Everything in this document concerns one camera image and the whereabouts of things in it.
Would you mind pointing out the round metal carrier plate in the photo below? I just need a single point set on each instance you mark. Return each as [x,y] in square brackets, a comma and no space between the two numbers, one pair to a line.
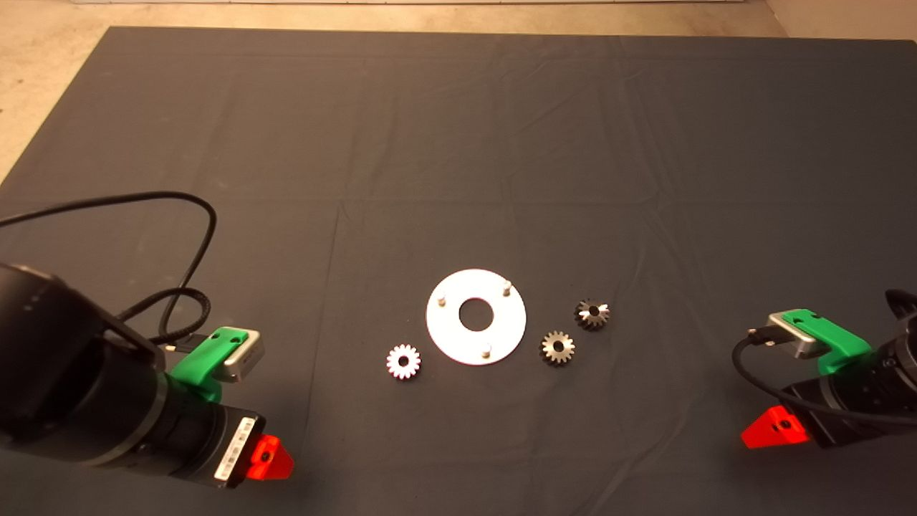
[501,330]

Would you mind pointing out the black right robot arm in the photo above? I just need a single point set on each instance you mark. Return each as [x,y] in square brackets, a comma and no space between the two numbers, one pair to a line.
[904,373]

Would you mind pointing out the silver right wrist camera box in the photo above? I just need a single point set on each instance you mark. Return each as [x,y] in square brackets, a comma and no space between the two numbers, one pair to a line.
[795,333]

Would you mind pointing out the dark grey table cloth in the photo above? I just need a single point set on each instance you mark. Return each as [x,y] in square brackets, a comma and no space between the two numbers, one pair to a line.
[458,143]

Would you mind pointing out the green right camera mount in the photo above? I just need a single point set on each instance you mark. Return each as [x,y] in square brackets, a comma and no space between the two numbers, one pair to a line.
[838,344]

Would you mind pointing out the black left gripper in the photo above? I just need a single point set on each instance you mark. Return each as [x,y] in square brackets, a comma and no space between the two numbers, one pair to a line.
[215,444]

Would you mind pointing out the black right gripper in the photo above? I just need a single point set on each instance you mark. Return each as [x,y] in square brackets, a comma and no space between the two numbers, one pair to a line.
[838,398]

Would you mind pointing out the small steel planetary gear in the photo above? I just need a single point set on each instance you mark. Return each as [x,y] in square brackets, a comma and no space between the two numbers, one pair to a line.
[584,315]
[394,358]
[549,350]

